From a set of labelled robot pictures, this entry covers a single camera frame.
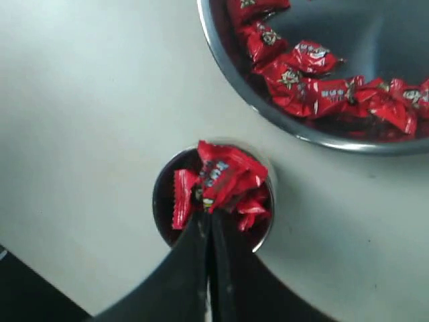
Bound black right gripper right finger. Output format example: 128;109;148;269
209;210;334;321

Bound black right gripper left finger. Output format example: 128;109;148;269
91;211;210;321

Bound red candy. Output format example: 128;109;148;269
253;56;313;118
172;169;198;230
308;75;365;119
236;189;271;231
197;140;268;213

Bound stainless steel cup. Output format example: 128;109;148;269
152;138;277;252

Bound round stainless steel plate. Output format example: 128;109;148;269
197;1;428;156

